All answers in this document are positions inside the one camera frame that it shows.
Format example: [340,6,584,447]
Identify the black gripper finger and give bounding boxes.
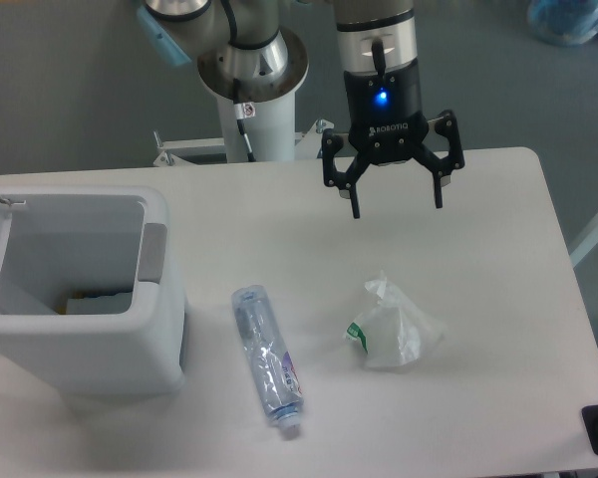
[321,128,376,219]
[406,109,466,210]

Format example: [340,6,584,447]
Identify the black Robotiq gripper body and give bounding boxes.
[344,61,428,165]

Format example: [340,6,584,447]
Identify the clear plastic bag green stripe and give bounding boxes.
[344,271,446,373]

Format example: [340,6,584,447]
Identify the clear crushed plastic bottle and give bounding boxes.
[231,285,304,439]

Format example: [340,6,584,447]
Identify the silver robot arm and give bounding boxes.
[137,1,465,203]

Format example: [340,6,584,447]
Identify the white trash can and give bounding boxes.
[0,185,187,394]

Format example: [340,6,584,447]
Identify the trash inside can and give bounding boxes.
[54,291,133,315]

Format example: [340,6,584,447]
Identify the blue plastic bag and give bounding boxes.
[526,0,598,47]

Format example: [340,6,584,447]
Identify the white metal base frame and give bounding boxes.
[151,118,336,167]

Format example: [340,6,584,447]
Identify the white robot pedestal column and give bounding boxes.
[196,26,310,163]

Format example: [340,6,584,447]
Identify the black cable on pedestal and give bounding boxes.
[231,77,257,163]

